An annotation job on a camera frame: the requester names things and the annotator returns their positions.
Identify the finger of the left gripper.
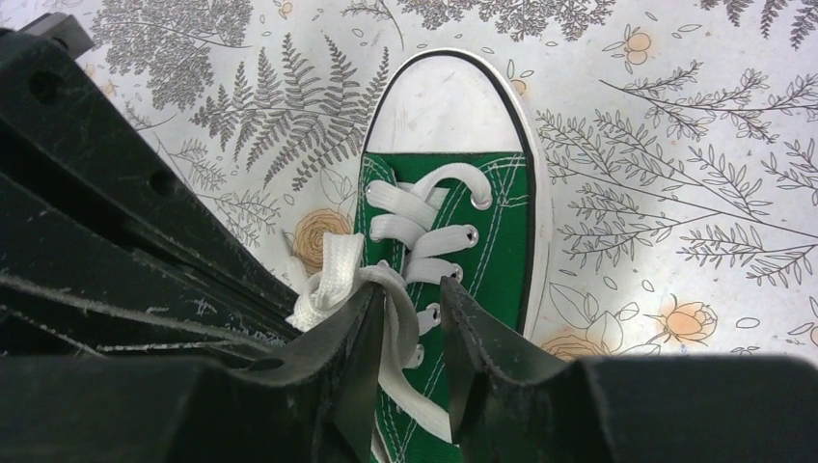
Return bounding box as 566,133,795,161
1,176,298,368
1,30,296,318

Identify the white shoelace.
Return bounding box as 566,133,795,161
286,158,493,443

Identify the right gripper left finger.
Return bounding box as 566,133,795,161
1,286,384,462

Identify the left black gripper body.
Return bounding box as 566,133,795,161
20,13,94,60

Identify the green white sneaker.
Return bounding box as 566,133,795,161
354,48,554,462

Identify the floral patterned table mat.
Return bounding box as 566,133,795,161
1,1,817,361

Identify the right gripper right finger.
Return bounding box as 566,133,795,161
441,278,817,462

